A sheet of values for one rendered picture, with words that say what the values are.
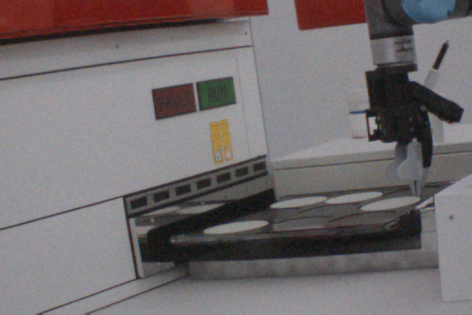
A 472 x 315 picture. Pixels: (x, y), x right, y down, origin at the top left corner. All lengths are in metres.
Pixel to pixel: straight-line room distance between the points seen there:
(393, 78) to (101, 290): 0.55
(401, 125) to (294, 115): 3.70
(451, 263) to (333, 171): 0.69
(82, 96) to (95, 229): 0.19
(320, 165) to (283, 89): 3.32
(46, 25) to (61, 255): 0.32
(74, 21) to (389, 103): 0.50
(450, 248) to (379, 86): 0.45
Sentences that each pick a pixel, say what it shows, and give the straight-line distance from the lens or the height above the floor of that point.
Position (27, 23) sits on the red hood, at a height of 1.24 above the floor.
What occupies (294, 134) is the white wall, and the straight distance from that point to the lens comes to 5.40.
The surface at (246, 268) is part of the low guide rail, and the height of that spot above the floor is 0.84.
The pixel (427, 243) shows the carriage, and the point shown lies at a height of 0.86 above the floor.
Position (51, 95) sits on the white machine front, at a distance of 1.58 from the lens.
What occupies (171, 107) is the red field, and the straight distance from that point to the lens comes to 1.81.
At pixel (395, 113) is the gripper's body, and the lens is 1.71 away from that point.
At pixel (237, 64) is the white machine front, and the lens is 2.01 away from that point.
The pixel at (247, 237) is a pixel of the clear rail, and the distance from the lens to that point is 1.65.
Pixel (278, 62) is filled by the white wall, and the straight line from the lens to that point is 5.33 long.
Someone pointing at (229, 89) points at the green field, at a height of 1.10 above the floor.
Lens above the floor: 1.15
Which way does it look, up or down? 3 degrees down
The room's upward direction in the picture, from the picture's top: 8 degrees counter-clockwise
